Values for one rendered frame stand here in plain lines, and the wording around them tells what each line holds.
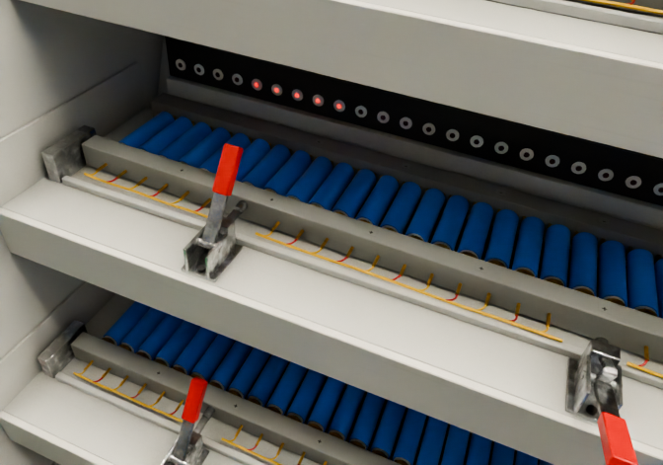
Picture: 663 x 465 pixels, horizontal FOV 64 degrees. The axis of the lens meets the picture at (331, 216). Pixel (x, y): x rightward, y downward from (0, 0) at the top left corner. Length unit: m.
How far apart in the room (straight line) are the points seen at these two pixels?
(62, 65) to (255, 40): 0.21
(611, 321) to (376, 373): 0.16
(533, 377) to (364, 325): 0.11
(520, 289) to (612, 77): 0.15
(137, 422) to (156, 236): 0.20
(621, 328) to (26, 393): 0.51
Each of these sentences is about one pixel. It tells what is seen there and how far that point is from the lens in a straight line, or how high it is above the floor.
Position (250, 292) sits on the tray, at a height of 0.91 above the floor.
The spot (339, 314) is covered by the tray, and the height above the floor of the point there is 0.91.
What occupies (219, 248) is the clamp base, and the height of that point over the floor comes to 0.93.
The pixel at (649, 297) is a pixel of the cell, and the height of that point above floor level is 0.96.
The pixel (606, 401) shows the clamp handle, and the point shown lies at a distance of 0.35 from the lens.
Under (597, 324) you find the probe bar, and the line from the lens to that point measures 0.40.
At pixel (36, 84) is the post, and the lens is 0.49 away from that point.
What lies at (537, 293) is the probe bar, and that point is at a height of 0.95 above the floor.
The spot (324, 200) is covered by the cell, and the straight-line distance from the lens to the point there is 0.43.
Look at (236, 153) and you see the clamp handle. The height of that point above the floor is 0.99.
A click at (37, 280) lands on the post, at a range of 0.56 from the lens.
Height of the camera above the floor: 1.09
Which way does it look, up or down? 20 degrees down
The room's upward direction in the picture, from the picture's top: 12 degrees clockwise
